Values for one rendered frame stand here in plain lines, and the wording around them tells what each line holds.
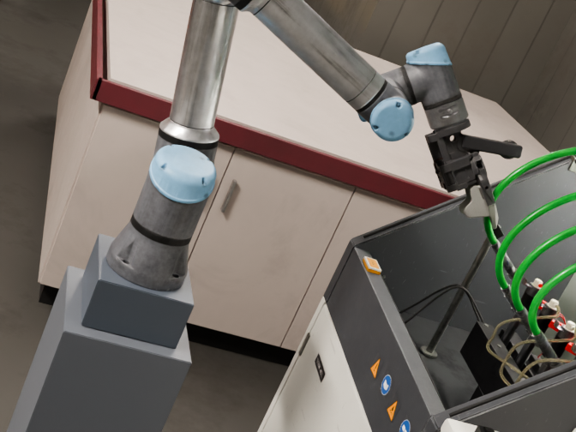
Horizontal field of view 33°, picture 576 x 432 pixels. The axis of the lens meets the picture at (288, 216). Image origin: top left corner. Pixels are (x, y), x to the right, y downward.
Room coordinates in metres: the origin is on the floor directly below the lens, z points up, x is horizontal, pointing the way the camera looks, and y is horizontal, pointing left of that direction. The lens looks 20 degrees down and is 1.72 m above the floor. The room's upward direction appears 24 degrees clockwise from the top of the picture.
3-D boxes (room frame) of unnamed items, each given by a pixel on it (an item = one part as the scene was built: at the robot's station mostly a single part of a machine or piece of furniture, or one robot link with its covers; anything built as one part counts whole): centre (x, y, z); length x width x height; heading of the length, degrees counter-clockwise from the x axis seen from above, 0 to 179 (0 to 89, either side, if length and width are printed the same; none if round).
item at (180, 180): (1.64, 0.20, 1.07); 0.13 x 0.12 x 0.14; 10
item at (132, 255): (1.63, 0.20, 0.95); 0.15 x 0.15 x 0.10
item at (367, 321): (1.77, -0.28, 0.87); 0.62 x 0.04 x 0.16; 18
